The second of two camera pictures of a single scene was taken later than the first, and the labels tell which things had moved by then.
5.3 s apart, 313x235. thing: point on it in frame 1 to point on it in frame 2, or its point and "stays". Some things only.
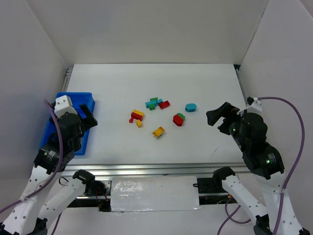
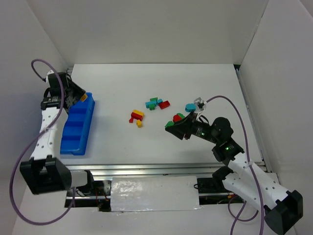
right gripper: (225, 120) to (188, 125)
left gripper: (83, 121) to (75, 91)
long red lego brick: (136, 116) stays
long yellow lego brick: (139, 112) stays
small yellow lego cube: (139, 123) stays
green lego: (181, 115) stays
